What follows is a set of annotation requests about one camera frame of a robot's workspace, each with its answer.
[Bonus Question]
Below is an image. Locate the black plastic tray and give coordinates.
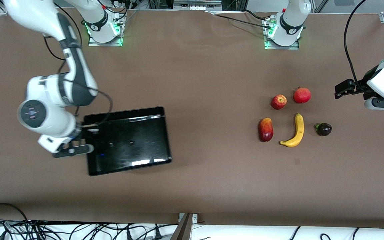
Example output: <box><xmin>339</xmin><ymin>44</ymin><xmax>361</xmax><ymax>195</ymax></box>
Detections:
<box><xmin>83</xmin><ymin>106</ymin><xmax>173</xmax><ymax>176</ymax></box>

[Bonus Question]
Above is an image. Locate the yellow banana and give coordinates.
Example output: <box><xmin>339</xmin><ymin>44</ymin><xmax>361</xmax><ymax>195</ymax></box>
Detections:
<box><xmin>280</xmin><ymin>113</ymin><xmax>304</xmax><ymax>147</ymax></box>

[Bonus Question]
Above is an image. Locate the red apple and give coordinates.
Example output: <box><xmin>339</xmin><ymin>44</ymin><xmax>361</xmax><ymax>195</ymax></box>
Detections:
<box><xmin>271</xmin><ymin>95</ymin><xmax>287</xmax><ymax>110</ymax></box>

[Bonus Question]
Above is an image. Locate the red pomegranate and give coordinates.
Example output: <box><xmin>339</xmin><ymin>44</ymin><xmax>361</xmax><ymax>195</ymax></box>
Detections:
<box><xmin>293</xmin><ymin>87</ymin><xmax>312</xmax><ymax>104</ymax></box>

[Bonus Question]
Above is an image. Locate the red yellow mango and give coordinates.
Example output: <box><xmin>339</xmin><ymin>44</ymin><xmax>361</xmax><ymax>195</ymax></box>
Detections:
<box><xmin>258</xmin><ymin>118</ymin><xmax>274</xmax><ymax>142</ymax></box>

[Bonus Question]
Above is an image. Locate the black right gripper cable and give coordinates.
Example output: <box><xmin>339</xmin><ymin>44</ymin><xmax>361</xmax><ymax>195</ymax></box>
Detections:
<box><xmin>57</xmin><ymin>60</ymin><xmax>113</xmax><ymax>128</ymax></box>

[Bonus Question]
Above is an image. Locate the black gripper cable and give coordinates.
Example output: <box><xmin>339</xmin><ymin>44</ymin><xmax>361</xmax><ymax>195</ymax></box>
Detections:
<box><xmin>57</xmin><ymin>60</ymin><xmax>113</xmax><ymax>128</ymax></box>
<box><xmin>344</xmin><ymin>0</ymin><xmax>367</xmax><ymax>88</ymax></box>

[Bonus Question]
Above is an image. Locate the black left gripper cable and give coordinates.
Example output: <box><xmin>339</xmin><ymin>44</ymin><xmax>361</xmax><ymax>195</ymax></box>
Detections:
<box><xmin>344</xmin><ymin>0</ymin><xmax>367</xmax><ymax>88</ymax></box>

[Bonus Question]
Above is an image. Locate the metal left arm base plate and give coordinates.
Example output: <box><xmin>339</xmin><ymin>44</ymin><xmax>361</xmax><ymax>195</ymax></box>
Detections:
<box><xmin>263</xmin><ymin>17</ymin><xmax>300</xmax><ymax>50</ymax></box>

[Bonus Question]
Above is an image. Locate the black right arm loop cable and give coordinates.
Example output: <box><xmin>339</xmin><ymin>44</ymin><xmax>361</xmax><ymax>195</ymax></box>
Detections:
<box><xmin>43</xmin><ymin>2</ymin><xmax>83</xmax><ymax>61</ymax></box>

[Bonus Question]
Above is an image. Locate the black tangled floor cable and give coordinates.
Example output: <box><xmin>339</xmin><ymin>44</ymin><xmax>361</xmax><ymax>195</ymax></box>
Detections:
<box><xmin>0</xmin><ymin>218</ymin><xmax>179</xmax><ymax>240</ymax></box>

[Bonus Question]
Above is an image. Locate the black looping floor cable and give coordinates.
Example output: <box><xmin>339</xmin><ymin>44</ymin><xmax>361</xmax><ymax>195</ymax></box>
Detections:
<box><xmin>0</xmin><ymin>203</ymin><xmax>30</xmax><ymax>223</ymax></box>

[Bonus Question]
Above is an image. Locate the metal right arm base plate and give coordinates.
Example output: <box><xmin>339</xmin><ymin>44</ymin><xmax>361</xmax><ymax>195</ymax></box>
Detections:
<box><xmin>88</xmin><ymin>12</ymin><xmax>126</xmax><ymax>47</ymax></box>

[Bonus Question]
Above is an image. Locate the black cable across table edge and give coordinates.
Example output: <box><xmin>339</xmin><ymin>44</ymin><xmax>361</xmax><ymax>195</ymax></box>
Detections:
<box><xmin>212</xmin><ymin>9</ymin><xmax>276</xmax><ymax>29</ymax></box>

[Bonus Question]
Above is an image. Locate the metal table edge bracket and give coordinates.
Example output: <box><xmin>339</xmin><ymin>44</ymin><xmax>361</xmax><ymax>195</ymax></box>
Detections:
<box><xmin>170</xmin><ymin>213</ymin><xmax>199</xmax><ymax>240</ymax></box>

